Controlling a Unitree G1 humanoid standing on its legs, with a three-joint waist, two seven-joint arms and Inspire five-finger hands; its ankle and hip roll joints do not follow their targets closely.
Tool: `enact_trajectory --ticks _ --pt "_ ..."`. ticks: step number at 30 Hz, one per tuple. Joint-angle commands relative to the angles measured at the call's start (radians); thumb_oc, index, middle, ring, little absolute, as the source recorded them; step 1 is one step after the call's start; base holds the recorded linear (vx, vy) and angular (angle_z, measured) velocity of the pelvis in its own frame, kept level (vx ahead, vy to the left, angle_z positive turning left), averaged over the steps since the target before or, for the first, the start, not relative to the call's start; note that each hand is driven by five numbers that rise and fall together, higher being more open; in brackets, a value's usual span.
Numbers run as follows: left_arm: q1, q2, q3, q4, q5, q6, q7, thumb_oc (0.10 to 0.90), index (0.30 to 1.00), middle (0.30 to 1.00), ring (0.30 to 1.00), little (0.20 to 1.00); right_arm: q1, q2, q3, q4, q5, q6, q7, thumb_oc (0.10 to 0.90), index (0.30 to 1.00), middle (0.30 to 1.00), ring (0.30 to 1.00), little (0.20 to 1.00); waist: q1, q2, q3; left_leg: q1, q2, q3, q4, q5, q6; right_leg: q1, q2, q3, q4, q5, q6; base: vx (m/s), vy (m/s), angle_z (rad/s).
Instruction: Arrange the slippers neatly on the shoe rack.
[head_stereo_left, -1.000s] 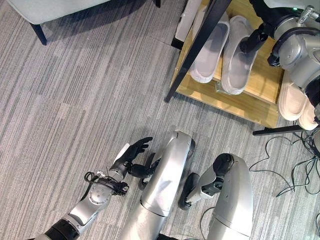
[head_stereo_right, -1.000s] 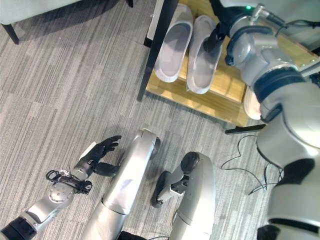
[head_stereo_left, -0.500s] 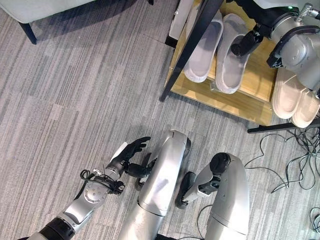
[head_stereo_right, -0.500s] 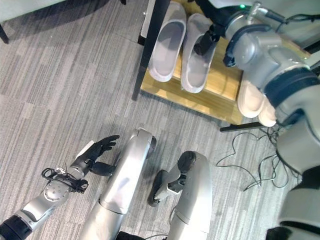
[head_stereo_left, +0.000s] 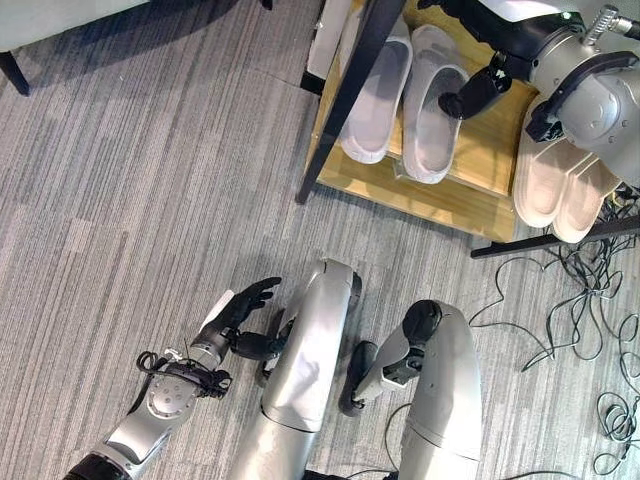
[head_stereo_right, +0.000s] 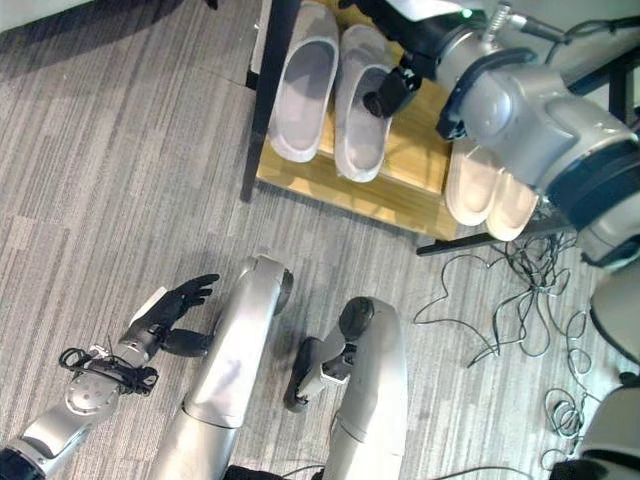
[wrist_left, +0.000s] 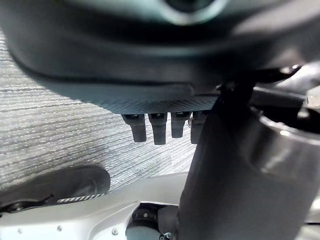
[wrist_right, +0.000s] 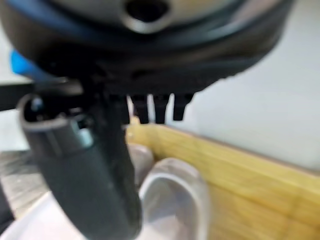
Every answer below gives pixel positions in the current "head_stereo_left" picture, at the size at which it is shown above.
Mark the silver robot leg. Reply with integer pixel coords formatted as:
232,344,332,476
230,257,364,480
372,298,484,480

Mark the dark robot foot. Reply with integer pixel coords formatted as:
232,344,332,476
256,307,299,387
338,340,382,418

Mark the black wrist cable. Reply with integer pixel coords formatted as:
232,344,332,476
136,348,234,401

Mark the dark right robot foot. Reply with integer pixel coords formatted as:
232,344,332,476
338,340,382,418

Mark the black floor cable tangle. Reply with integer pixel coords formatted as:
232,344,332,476
468,182,640,374

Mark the black coiled floor cable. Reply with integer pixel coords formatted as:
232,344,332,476
592,391,640,476

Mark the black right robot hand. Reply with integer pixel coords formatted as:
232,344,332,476
417,0,587,121

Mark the silver right robot leg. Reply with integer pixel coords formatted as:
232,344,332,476
372,298,484,480

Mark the silver left robot leg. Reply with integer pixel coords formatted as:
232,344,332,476
230,257,364,480

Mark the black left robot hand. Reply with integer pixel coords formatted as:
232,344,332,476
198,276,283,359

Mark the dark left robot foot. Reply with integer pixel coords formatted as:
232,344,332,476
256,307,299,387

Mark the grey slipper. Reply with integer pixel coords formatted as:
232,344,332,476
401,24,471,185
339,34,414,165

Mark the wooden shoe rack black frame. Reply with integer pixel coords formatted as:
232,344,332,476
294,0,640,260

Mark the white board panel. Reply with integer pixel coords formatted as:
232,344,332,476
301,0,372,97

